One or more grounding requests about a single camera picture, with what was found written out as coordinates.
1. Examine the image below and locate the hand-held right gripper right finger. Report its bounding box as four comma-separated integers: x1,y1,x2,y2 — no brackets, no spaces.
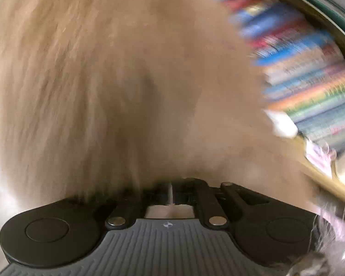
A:
172,178,272,229

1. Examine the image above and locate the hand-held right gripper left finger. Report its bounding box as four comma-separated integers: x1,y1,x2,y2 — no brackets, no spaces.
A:
104,189,170,230

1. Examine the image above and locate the wooden bookshelf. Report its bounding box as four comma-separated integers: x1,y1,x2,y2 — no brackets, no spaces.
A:
218,0,345,204

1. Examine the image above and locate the small white plastic box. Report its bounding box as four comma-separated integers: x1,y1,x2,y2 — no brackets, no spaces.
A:
264,109,299,138

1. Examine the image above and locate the row of colourful books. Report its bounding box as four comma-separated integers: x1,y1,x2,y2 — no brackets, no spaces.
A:
213,0,345,156

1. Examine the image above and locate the brown furry plush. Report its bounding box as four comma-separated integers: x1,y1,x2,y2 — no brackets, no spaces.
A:
0,0,319,216

